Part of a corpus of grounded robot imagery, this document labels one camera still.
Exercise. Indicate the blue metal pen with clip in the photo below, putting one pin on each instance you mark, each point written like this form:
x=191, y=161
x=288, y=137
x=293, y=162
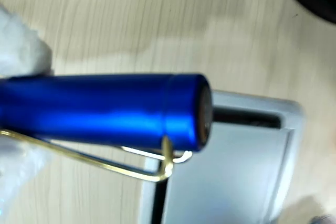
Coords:
x=105, y=108

